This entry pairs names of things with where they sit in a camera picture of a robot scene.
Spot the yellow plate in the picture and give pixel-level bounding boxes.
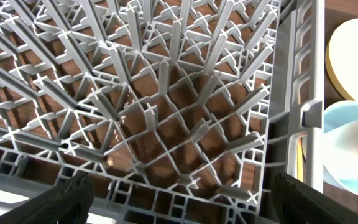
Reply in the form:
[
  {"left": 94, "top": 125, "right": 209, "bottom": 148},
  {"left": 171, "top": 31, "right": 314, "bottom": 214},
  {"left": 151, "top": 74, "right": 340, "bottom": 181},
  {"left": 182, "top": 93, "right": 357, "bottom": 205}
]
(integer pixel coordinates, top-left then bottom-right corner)
[{"left": 325, "top": 18, "right": 358, "bottom": 101}]

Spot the blue bowl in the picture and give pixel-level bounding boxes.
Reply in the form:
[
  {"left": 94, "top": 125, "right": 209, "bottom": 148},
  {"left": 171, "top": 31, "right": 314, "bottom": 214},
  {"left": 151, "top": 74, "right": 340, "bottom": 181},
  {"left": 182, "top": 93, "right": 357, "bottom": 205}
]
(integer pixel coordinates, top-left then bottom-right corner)
[{"left": 306, "top": 101, "right": 358, "bottom": 195}]

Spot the white cup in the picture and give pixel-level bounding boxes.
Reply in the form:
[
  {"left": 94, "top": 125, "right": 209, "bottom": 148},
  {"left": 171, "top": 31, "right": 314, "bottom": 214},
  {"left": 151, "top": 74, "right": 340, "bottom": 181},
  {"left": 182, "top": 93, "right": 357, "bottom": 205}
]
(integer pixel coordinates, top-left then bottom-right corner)
[{"left": 324, "top": 119, "right": 358, "bottom": 180}]

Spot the grey dishwasher rack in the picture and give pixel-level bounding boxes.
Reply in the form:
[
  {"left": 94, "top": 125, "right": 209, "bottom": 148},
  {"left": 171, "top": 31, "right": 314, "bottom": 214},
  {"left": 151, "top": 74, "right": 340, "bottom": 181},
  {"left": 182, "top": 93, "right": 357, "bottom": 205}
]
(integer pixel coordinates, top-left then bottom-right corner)
[{"left": 0, "top": 0, "right": 324, "bottom": 223}]

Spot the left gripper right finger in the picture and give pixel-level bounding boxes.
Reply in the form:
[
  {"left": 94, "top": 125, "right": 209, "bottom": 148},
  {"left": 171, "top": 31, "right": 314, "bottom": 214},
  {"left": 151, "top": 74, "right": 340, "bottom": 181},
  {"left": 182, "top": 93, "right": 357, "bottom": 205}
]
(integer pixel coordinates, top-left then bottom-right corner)
[{"left": 271, "top": 172, "right": 358, "bottom": 224}]

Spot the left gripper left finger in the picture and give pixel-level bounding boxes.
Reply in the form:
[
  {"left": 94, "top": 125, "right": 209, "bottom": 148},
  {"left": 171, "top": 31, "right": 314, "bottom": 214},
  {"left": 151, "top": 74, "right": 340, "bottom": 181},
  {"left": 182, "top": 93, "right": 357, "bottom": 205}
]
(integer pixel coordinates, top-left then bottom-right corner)
[{"left": 0, "top": 172, "right": 94, "bottom": 224}]

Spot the wooden chopstick left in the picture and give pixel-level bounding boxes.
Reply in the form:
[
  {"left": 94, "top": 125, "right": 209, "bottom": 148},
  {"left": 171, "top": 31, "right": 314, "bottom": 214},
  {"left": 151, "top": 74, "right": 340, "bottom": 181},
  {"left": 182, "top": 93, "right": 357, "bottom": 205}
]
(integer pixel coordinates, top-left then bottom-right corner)
[{"left": 296, "top": 138, "right": 303, "bottom": 182}]

